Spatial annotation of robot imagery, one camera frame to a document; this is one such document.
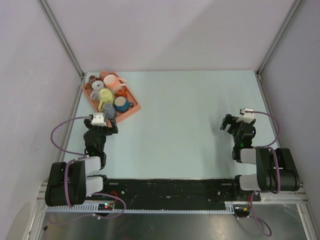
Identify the large pink mug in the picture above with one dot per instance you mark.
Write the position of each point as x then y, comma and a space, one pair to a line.
114, 83

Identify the terracotta small mug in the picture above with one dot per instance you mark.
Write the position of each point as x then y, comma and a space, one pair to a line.
103, 74

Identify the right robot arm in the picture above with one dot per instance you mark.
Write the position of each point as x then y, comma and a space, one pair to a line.
275, 168

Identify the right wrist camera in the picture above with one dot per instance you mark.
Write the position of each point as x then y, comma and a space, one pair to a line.
247, 115

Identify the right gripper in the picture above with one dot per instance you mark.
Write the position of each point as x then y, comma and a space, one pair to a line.
229, 119

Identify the pale yellow mug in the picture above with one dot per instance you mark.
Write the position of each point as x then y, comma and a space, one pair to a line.
105, 96

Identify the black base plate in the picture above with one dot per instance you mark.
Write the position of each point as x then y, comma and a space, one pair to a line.
173, 194

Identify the grey cable duct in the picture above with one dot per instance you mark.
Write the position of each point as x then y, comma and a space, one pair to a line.
94, 207

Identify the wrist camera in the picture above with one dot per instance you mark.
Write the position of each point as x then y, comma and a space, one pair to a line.
98, 119
247, 115

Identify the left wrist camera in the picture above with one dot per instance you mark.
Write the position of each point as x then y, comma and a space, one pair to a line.
98, 119

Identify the brown glazed mug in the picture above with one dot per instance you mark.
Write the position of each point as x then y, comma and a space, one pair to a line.
91, 80

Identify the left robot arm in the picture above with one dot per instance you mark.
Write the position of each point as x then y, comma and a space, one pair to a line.
69, 183

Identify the small orange mug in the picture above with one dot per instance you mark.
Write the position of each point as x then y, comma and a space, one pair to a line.
121, 93

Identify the dark blue striped mug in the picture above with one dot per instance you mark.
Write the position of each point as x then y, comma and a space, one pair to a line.
122, 104

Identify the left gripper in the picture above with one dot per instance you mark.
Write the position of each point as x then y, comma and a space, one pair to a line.
110, 130

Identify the light grey footed mug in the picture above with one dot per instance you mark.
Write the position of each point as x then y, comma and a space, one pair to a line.
96, 86

